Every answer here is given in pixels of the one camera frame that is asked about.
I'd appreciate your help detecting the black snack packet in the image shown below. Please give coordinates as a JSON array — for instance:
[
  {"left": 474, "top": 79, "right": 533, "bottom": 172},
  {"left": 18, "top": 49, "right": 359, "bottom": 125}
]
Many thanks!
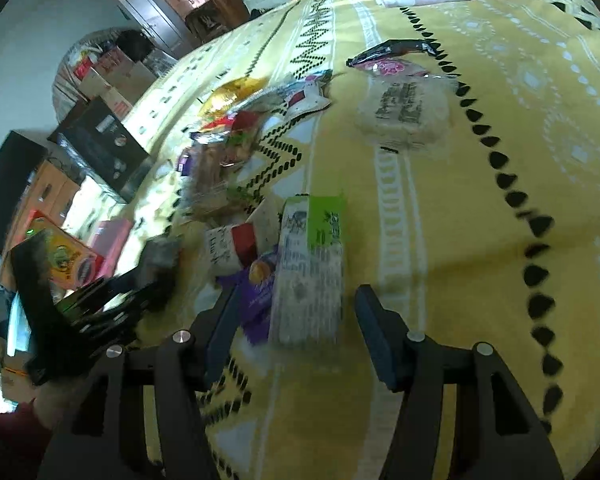
[{"left": 346, "top": 38, "right": 433, "bottom": 67}]

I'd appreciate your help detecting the yellow printed blanket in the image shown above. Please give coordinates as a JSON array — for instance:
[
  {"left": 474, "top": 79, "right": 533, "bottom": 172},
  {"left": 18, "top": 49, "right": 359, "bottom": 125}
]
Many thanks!
[{"left": 115, "top": 0, "right": 600, "bottom": 480}]

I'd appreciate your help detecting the grey packet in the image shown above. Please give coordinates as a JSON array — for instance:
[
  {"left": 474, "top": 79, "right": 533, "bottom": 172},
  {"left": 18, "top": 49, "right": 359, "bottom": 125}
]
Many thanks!
[{"left": 140, "top": 237, "right": 183, "bottom": 281}]

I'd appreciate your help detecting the pink box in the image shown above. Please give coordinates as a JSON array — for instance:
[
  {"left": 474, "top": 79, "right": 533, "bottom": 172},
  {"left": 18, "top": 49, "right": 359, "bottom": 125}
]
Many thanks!
[{"left": 87, "top": 219, "right": 133, "bottom": 281}]

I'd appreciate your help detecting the cardboard box with red print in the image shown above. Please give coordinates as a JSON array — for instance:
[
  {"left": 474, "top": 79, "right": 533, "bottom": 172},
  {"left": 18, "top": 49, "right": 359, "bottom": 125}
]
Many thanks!
[{"left": 77, "top": 67, "right": 146, "bottom": 117}]

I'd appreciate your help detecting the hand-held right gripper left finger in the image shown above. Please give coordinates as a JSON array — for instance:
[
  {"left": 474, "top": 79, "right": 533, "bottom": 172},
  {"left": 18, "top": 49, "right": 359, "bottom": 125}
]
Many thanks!
[{"left": 40, "top": 285, "right": 241, "bottom": 480}]

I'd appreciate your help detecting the wooden dresser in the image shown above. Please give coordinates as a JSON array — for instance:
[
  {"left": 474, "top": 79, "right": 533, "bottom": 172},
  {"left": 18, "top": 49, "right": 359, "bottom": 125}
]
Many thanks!
[{"left": 0, "top": 160, "right": 83, "bottom": 256}]

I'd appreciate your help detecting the black glossy box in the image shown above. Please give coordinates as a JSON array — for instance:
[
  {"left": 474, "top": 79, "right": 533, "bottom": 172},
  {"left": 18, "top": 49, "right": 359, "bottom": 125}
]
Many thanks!
[{"left": 47, "top": 97, "right": 151, "bottom": 203}]

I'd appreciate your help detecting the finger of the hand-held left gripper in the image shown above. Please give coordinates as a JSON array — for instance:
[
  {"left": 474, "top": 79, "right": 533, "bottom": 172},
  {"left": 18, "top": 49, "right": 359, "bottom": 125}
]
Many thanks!
[
  {"left": 60, "top": 272, "right": 178, "bottom": 311},
  {"left": 77, "top": 305, "right": 146, "bottom": 346}
]

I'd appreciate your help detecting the brown bread packet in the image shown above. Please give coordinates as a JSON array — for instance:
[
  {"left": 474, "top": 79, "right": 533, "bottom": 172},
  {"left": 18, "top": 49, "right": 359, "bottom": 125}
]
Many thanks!
[{"left": 180, "top": 142, "right": 241, "bottom": 216}]

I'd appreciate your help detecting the long green white snack packet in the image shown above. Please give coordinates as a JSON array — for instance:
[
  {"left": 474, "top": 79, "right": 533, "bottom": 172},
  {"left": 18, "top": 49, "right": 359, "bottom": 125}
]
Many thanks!
[{"left": 269, "top": 194, "right": 348, "bottom": 346}]

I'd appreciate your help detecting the person's left forearm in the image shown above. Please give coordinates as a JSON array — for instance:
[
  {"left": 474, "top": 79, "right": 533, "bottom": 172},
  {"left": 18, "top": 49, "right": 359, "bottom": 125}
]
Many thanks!
[{"left": 0, "top": 385, "right": 61, "bottom": 480}]

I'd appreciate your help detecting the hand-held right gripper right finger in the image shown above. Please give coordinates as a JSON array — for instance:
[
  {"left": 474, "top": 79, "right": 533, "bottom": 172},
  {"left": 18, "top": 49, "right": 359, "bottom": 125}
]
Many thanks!
[{"left": 355, "top": 284, "right": 566, "bottom": 480}]

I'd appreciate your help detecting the red green snack packet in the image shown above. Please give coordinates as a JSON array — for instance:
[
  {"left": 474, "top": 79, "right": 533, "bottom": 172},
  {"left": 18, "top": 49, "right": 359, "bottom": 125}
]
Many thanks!
[{"left": 200, "top": 110, "right": 268, "bottom": 166}]

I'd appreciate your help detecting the black television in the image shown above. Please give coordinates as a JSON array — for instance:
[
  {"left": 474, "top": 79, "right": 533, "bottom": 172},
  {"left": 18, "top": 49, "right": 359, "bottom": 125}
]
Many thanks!
[{"left": 0, "top": 130, "right": 48, "bottom": 261}]

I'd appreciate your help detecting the plain cardboard box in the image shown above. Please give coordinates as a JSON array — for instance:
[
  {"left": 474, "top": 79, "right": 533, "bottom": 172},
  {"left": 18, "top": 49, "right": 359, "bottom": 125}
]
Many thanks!
[{"left": 97, "top": 47, "right": 158, "bottom": 91}]

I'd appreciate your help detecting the white square snack packet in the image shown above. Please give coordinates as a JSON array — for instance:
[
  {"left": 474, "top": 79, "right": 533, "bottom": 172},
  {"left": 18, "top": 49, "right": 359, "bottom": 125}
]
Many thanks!
[{"left": 245, "top": 195, "right": 286, "bottom": 251}]

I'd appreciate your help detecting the purple snack packet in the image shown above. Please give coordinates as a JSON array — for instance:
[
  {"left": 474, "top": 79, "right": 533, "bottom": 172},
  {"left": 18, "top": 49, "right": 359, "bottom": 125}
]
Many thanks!
[{"left": 217, "top": 250, "right": 281, "bottom": 346}]

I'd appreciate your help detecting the yellow box with green emblem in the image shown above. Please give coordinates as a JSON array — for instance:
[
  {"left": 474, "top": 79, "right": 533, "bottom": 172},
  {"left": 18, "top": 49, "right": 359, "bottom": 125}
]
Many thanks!
[{"left": 22, "top": 210, "right": 106, "bottom": 293}]

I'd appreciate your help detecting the white red label snack packet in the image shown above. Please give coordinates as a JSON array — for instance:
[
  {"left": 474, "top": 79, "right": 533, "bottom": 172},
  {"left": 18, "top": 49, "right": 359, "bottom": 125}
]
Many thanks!
[{"left": 202, "top": 222, "right": 261, "bottom": 278}]

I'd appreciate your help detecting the dark wooden chair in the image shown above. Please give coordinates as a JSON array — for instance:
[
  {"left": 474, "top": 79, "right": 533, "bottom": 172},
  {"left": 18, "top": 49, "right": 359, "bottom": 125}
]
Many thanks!
[{"left": 185, "top": 10, "right": 231, "bottom": 41}]

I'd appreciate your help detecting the gold yellow snack packet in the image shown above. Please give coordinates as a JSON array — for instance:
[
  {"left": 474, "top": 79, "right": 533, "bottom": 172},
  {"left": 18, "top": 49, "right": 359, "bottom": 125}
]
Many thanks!
[{"left": 197, "top": 76, "right": 271, "bottom": 121}]

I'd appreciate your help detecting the round patterned tabletop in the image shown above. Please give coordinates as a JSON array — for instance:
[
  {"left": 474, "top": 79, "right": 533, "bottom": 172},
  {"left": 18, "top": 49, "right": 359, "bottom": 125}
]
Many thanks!
[{"left": 52, "top": 27, "right": 131, "bottom": 116}]

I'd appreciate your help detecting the pink snack packet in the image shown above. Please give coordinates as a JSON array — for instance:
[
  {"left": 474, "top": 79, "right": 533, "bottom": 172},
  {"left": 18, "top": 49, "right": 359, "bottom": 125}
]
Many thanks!
[{"left": 355, "top": 57, "right": 428, "bottom": 78}]

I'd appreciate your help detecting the wooden wardrobe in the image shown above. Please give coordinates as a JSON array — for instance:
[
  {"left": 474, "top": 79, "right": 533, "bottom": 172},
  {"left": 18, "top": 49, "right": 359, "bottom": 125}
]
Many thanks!
[{"left": 90, "top": 0, "right": 251, "bottom": 61}]

